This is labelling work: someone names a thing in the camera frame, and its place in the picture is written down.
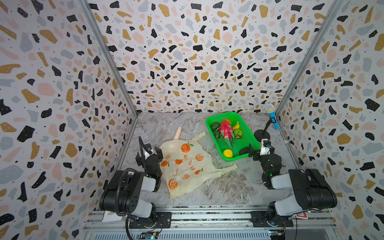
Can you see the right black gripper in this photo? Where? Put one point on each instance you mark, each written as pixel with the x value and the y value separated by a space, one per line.
pixel 258 154

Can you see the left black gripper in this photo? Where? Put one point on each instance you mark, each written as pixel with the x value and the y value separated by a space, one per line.
pixel 142 158

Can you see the green custard apple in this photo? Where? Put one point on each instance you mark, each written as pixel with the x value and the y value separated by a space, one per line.
pixel 238 133

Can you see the yellow lemon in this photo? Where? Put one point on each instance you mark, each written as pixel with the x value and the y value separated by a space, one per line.
pixel 228 153

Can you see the yellow banana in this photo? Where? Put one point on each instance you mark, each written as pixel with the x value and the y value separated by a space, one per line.
pixel 237 126

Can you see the pink dragon fruit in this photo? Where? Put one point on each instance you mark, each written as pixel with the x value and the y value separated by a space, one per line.
pixel 227 134

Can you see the cream plastic bag orange print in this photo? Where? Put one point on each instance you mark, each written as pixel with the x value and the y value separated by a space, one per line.
pixel 186 166

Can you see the dark green avocado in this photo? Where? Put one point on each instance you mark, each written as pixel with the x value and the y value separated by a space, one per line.
pixel 215 126
pixel 217 134

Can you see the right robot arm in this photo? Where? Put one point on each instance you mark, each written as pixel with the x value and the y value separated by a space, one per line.
pixel 310 189

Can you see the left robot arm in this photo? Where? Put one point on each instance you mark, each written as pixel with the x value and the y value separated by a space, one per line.
pixel 122 194

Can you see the black microphone stand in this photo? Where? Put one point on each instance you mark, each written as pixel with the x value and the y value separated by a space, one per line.
pixel 263 133

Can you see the green plastic basket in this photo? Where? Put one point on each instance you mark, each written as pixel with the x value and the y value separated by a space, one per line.
pixel 239 144

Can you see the blue toy microphone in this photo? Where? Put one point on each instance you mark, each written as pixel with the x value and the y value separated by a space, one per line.
pixel 270 109

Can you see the wooden rolling pin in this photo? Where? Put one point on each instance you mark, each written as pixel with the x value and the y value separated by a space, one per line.
pixel 178 133

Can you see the red card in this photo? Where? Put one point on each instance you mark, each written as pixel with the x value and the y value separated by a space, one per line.
pixel 302 215

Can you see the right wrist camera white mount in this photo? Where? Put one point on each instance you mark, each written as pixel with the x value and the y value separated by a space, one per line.
pixel 265 147

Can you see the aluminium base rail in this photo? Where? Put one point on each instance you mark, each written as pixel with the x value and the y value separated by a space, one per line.
pixel 215 223

